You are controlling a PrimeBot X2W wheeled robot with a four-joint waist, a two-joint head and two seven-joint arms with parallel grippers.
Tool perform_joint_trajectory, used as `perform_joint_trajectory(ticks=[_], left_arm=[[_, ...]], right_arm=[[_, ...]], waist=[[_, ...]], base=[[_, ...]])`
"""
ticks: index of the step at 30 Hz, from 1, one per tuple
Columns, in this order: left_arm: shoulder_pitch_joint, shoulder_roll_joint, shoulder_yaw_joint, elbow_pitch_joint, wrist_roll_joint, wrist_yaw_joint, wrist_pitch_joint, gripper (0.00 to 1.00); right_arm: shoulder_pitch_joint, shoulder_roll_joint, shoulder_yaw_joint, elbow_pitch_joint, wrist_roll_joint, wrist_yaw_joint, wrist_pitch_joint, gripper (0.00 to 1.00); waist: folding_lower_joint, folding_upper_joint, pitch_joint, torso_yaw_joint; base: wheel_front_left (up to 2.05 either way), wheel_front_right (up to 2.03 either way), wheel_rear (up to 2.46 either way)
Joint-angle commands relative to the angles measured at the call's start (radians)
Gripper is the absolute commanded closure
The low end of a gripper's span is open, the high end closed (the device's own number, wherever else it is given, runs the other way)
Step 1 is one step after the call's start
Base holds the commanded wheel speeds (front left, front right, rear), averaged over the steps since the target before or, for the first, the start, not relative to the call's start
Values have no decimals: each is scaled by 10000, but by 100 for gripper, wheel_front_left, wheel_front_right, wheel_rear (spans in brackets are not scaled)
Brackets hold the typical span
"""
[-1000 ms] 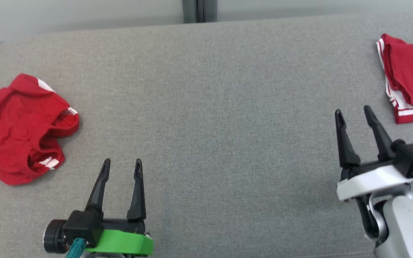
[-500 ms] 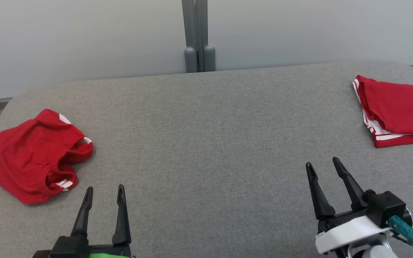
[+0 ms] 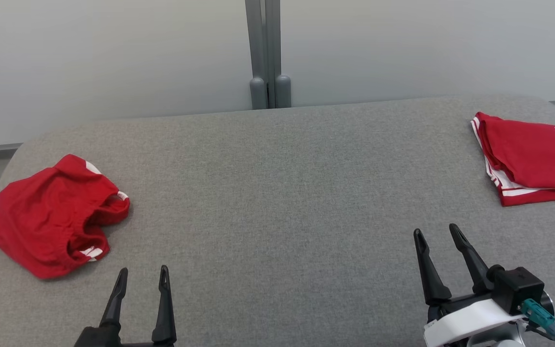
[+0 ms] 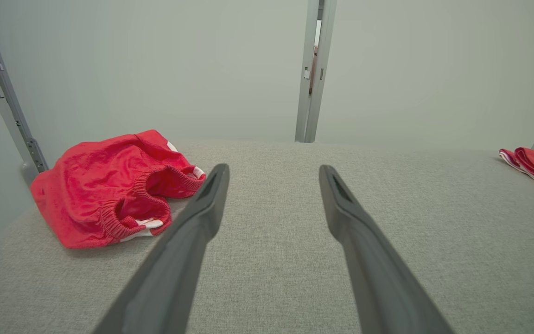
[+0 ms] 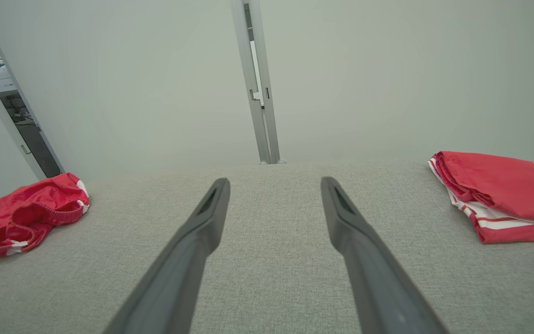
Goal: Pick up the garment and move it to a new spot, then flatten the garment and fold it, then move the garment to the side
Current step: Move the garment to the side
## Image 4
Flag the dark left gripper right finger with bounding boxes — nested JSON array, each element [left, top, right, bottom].
[[319, 165, 455, 334]]

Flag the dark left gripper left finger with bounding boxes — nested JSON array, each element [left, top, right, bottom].
[[92, 163, 230, 334]]

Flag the red shorts with elastic waistband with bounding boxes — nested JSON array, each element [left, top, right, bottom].
[[30, 129, 206, 249]]

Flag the grey double partition post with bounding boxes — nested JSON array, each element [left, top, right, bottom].
[[295, 0, 337, 143]]

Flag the grey partition post with brackets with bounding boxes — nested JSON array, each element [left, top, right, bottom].
[[0, 0, 49, 186]]

